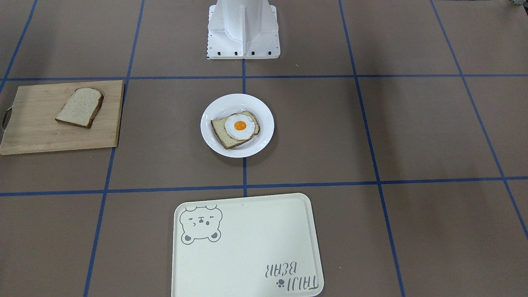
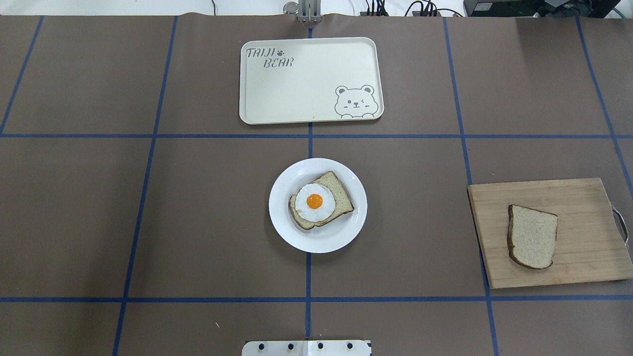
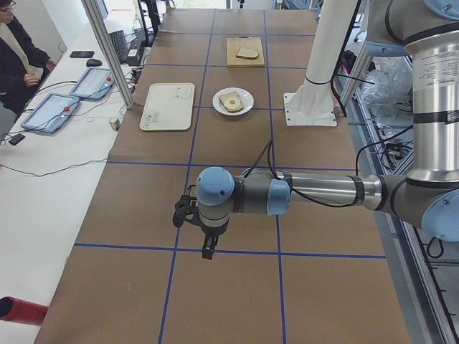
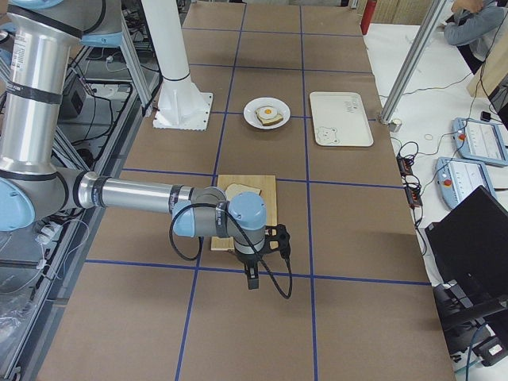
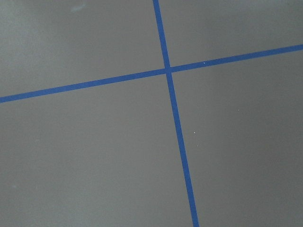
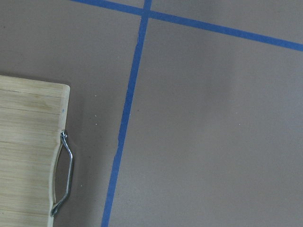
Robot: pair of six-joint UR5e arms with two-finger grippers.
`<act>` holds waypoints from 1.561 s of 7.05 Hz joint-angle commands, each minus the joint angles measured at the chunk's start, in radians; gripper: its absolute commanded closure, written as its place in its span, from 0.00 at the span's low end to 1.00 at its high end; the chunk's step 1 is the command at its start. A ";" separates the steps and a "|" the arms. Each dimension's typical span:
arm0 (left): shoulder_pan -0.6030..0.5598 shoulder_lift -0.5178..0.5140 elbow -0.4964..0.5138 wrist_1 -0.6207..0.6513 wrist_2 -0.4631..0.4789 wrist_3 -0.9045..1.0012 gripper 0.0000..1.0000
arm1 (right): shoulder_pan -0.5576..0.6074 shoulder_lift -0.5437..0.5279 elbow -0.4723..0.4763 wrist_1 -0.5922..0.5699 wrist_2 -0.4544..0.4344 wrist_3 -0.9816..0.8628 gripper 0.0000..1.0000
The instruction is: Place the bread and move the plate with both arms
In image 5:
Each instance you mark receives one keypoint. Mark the blue tape grid lines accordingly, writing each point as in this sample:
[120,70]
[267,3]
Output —
[168,71]

